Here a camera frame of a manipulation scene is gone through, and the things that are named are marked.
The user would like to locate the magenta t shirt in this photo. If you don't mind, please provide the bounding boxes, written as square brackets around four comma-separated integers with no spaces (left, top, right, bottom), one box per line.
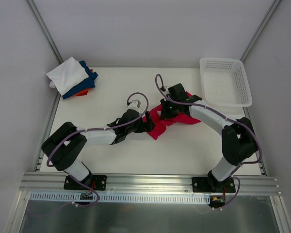
[147,104,201,140]

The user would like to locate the folded blue t shirt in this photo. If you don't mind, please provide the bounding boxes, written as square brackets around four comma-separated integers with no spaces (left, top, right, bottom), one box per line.
[62,61,98,100]

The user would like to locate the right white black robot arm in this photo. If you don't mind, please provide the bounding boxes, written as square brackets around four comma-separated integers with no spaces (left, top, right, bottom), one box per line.
[159,83,260,192]

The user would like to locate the folded white t shirt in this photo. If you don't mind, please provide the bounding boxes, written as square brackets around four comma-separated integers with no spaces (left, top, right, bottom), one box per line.
[46,57,88,96]

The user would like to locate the folded orange t shirt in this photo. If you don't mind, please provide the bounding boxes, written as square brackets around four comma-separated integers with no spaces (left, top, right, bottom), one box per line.
[74,77,95,96]

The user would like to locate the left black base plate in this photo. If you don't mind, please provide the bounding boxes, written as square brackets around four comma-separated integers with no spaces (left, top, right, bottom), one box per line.
[64,174,107,191]

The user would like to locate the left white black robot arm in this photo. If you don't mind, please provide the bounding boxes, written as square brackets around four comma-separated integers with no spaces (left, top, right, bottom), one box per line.
[41,108,155,189]

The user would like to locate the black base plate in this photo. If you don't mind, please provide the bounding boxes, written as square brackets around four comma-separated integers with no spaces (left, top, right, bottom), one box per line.
[192,177,236,193]
[64,174,107,191]

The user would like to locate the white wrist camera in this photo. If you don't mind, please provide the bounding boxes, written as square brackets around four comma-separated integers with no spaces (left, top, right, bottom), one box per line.
[160,86,171,98]
[127,100,141,113]

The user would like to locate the white slotted cable duct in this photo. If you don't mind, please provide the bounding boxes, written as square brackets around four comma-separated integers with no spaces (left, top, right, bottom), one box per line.
[30,192,210,205]

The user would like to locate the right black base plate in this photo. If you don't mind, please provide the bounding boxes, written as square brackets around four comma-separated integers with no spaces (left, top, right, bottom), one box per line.
[192,177,236,193]

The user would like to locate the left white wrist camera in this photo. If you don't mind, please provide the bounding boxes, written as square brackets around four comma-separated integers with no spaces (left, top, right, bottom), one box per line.
[127,100,141,113]

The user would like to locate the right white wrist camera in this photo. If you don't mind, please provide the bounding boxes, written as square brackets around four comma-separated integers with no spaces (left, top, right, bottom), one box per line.
[160,86,171,98]

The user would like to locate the aluminium mounting rail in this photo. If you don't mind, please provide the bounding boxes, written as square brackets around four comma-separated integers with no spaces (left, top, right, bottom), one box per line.
[19,172,281,196]

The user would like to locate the white plastic basket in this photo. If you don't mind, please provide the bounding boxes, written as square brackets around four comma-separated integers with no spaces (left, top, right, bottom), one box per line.
[199,57,252,107]

